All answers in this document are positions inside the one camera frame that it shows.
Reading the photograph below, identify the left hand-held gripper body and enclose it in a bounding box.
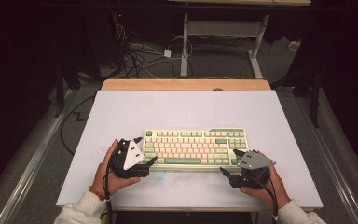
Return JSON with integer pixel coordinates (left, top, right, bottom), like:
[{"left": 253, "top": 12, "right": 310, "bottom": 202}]
[{"left": 109, "top": 138, "right": 152, "bottom": 179}]

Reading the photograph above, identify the person's right hand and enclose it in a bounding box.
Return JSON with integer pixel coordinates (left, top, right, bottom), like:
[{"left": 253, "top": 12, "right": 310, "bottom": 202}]
[{"left": 239, "top": 150, "right": 292, "bottom": 211}]

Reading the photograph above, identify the green and cream keyboard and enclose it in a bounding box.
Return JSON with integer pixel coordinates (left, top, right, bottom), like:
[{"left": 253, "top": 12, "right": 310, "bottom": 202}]
[{"left": 141, "top": 127, "right": 250, "bottom": 173}]

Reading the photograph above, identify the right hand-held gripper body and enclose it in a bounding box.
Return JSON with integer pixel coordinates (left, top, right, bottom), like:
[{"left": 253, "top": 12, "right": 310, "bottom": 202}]
[{"left": 229, "top": 150, "right": 277, "bottom": 189}]

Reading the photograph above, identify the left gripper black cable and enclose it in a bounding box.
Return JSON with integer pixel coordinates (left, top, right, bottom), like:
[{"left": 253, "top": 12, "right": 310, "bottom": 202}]
[{"left": 103, "top": 151, "right": 114, "bottom": 224}]

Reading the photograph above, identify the person's left hand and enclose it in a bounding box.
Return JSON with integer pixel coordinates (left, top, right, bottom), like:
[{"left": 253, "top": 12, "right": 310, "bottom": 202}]
[{"left": 90, "top": 138, "right": 142, "bottom": 201}]

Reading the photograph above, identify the tangle of floor cables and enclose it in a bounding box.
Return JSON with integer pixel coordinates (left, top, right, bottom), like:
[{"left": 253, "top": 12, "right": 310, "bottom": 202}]
[{"left": 110, "top": 22, "right": 195, "bottom": 80}]

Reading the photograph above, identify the black floor cable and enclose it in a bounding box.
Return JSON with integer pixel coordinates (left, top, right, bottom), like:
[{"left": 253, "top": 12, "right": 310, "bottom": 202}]
[{"left": 59, "top": 94, "right": 96, "bottom": 157}]

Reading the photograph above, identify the wooden table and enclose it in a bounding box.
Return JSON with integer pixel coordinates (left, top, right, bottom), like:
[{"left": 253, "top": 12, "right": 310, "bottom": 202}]
[{"left": 101, "top": 78, "right": 272, "bottom": 92}]

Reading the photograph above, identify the black stand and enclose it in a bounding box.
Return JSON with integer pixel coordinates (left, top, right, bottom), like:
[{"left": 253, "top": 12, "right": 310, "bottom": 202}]
[{"left": 270, "top": 66, "right": 322, "bottom": 129}]

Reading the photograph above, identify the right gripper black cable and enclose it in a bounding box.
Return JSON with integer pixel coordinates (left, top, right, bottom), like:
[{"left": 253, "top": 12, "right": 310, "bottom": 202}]
[{"left": 251, "top": 175, "right": 280, "bottom": 224}]

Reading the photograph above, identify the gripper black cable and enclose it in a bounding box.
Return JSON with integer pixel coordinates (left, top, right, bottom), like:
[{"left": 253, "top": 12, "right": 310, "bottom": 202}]
[
  {"left": 103, "top": 151, "right": 114, "bottom": 224},
  {"left": 251, "top": 175, "right": 280, "bottom": 224}
]

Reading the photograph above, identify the orange bracelet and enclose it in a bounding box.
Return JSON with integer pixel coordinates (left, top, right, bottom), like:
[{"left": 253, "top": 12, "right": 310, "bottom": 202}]
[{"left": 88, "top": 185, "right": 106, "bottom": 202}]

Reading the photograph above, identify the metal floor rail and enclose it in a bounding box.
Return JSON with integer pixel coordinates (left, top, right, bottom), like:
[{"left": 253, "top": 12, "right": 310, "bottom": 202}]
[
  {"left": 0, "top": 89, "right": 77, "bottom": 224},
  {"left": 294, "top": 95, "right": 358, "bottom": 224}
]

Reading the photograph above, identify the white metal desk frame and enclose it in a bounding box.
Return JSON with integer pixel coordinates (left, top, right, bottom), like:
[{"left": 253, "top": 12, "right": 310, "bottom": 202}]
[{"left": 179, "top": 11, "right": 270, "bottom": 80}]

